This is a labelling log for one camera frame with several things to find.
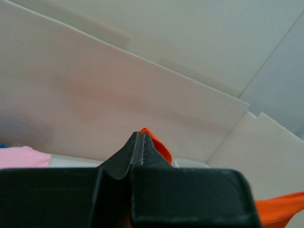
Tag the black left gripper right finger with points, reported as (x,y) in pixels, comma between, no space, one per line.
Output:
(149,156)

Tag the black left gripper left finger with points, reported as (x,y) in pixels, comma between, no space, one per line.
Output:
(118,165)

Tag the orange t shirt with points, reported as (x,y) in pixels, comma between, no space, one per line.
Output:
(273,213)

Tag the white perforated plastic basket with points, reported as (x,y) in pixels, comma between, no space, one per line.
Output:
(186,163)

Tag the pink folded t shirt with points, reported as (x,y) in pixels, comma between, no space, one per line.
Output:
(23,157)

